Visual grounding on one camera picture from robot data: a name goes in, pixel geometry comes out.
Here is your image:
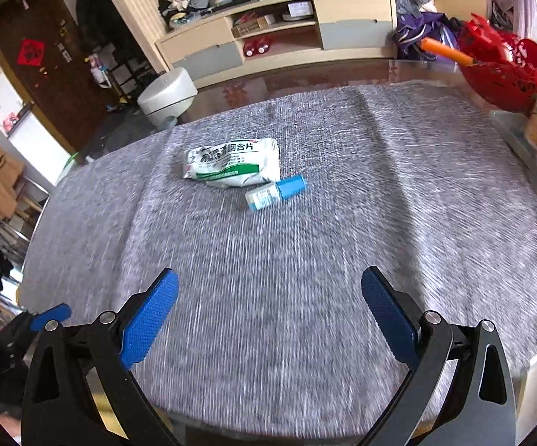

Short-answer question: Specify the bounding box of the grey woven table cloth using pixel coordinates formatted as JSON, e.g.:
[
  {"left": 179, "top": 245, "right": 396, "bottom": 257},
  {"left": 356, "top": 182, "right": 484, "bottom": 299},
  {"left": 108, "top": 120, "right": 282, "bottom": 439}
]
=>
[{"left": 19, "top": 83, "right": 537, "bottom": 439}]

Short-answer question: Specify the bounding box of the small blue cap bottle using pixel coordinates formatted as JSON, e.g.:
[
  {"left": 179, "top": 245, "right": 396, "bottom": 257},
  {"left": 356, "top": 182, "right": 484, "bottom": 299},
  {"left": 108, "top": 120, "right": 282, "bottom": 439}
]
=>
[{"left": 245, "top": 175, "right": 307, "bottom": 211}]

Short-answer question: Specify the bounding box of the white green medicine packet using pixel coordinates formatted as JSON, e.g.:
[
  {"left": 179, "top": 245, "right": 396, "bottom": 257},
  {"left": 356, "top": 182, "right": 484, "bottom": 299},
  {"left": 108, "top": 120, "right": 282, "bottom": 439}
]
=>
[{"left": 183, "top": 138, "right": 281, "bottom": 187}]

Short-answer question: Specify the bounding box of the white round stool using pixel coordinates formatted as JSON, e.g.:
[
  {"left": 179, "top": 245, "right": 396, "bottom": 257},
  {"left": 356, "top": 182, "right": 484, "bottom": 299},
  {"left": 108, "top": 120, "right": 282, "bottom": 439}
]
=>
[{"left": 137, "top": 68, "right": 198, "bottom": 130}]

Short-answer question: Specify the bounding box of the dark brown door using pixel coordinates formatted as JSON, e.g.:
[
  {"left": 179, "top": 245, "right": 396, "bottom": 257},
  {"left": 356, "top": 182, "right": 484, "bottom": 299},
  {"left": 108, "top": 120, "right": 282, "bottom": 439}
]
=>
[{"left": 0, "top": 0, "right": 118, "bottom": 153}]

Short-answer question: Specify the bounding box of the purple bag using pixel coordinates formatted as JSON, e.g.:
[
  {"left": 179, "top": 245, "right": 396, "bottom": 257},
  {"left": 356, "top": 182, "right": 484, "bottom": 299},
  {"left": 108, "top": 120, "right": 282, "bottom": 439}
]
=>
[{"left": 392, "top": 12, "right": 463, "bottom": 64}]

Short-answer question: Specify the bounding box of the beige tv cabinet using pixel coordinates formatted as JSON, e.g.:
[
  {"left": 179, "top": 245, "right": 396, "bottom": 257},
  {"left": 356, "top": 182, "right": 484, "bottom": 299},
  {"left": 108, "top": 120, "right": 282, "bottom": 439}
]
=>
[{"left": 155, "top": 0, "right": 396, "bottom": 89}]

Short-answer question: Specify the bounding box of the beige folding screen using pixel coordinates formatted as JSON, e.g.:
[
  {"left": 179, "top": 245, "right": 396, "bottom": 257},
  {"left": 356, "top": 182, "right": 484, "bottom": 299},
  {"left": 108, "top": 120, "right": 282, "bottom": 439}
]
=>
[{"left": 111, "top": 0, "right": 168, "bottom": 74}]

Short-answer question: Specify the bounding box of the orange stick handle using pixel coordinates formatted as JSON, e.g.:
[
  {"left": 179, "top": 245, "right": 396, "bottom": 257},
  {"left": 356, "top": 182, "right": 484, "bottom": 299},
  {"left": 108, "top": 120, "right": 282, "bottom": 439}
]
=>
[{"left": 420, "top": 37, "right": 475, "bottom": 67}]

